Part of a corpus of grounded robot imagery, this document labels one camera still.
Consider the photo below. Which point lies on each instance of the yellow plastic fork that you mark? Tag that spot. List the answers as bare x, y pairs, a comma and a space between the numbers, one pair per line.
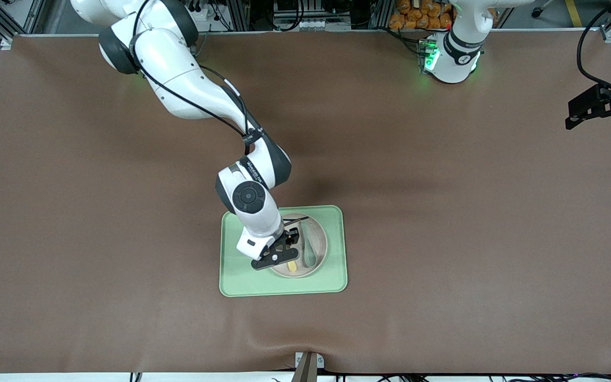
292, 267

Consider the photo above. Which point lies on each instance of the green plastic spoon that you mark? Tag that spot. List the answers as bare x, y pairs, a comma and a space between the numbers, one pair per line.
310, 257

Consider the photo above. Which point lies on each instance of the round white plate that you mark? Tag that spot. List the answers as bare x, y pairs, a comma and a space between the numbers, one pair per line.
320, 239

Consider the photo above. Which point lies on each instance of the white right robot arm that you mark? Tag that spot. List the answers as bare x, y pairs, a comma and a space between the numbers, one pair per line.
178, 79

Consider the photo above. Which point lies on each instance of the light green rectangular tray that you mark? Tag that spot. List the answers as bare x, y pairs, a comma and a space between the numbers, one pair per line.
332, 276

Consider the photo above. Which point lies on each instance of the grey table edge clamp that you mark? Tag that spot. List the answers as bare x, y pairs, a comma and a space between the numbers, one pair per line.
308, 371

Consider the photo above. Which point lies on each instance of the brown table cover mat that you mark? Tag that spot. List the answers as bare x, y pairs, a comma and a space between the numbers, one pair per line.
443, 212

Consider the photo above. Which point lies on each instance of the orange bagged goods pile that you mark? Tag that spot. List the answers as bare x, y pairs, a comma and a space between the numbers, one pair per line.
417, 18

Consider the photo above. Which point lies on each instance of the white power strip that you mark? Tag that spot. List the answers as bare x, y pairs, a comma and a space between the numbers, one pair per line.
202, 13

